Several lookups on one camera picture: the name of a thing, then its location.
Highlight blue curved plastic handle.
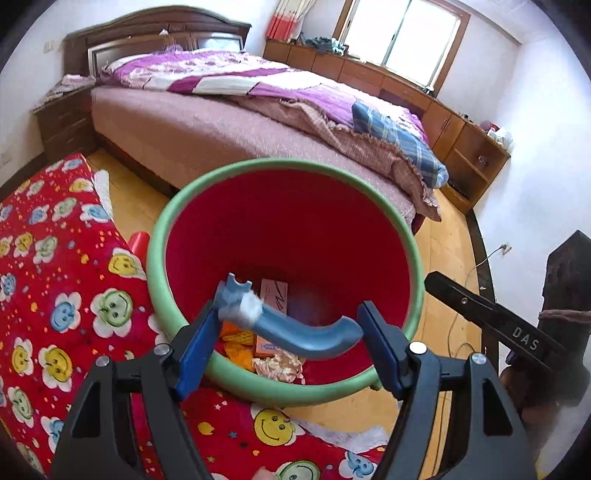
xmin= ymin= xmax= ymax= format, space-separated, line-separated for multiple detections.
xmin=213 ymin=273 xmax=363 ymax=360

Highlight crumpled beige paper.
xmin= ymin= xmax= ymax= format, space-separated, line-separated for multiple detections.
xmin=252 ymin=350 xmax=305 ymax=385

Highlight pink box in bin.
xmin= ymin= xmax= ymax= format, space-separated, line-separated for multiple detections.
xmin=254 ymin=279 xmax=287 ymax=358

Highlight red bin with green rim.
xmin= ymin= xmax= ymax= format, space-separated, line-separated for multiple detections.
xmin=146 ymin=159 xmax=424 ymax=406

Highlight red smiley flower quilt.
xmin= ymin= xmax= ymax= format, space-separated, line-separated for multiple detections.
xmin=0 ymin=152 xmax=389 ymax=480

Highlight pink frilled bedspread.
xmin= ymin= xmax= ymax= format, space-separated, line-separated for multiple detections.
xmin=230 ymin=96 xmax=442 ymax=221

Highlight long wooden low cabinet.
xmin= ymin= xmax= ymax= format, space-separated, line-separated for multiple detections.
xmin=263 ymin=40 xmax=510 ymax=214

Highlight blue plaid pillow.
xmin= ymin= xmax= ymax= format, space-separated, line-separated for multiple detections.
xmin=352 ymin=101 xmax=449 ymax=189

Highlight dark wooden nightstand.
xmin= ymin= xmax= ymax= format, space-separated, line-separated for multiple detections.
xmin=33 ymin=87 xmax=98 ymax=162

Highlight dark wooden bed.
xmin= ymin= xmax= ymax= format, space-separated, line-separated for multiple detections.
xmin=64 ymin=6 xmax=430 ymax=230

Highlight purple white floral duvet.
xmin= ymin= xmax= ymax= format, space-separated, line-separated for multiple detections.
xmin=100 ymin=48 xmax=429 ymax=143

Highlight pink cloth on nightstand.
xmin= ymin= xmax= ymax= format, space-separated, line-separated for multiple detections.
xmin=32 ymin=74 xmax=96 ymax=111

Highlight teal clothes on cabinet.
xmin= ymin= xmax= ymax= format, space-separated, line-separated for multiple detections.
xmin=304 ymin=37 xmax=346 ymax=56

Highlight red and cream curtain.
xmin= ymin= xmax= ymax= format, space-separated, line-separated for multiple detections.
xmin=266 ymin=0 xmax=315 ymax=42

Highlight window with wooden frame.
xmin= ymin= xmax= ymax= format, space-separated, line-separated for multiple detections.
xmin=334 ymin=0 xmax=471 ymax=95

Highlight white wall socket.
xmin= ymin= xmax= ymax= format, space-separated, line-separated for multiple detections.
xmin=43 ymin=41 xmax=55 ymax=53

